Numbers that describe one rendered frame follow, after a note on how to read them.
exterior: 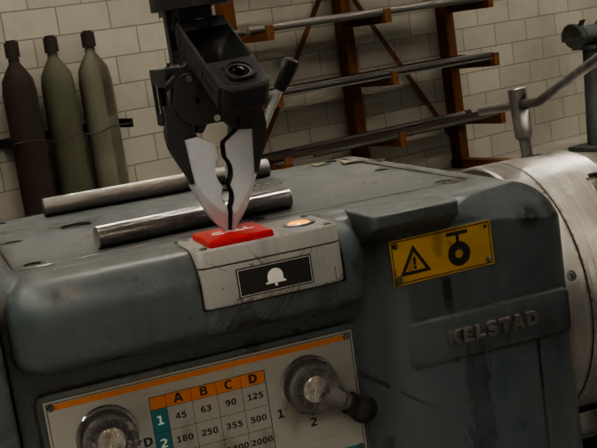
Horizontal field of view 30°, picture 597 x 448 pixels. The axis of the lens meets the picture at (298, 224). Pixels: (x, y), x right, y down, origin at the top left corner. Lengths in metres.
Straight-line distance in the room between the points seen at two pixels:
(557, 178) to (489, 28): 9.16
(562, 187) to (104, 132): 6.74
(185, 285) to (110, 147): 6.98
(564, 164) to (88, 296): 0.63
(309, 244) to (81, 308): 0.21
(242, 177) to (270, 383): 0.20
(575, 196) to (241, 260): 0.47
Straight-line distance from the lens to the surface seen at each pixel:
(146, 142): 8.37
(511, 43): 10.65
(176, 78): 0.97
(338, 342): 1.06
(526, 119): 1.40
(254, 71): 0.92
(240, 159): 0.99
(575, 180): 1.32
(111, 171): 7.95
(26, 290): 0.96
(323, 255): 1.00
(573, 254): 1.26
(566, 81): 1.30
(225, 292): 0.97
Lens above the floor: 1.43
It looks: 10 degrees down
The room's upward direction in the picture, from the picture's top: 8 degrees counter-clockwise
